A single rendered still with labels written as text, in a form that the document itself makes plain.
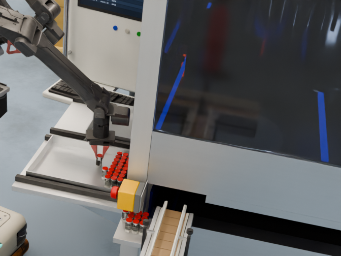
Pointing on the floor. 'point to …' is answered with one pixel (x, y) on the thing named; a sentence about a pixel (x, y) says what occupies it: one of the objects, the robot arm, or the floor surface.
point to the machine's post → (145, 96)
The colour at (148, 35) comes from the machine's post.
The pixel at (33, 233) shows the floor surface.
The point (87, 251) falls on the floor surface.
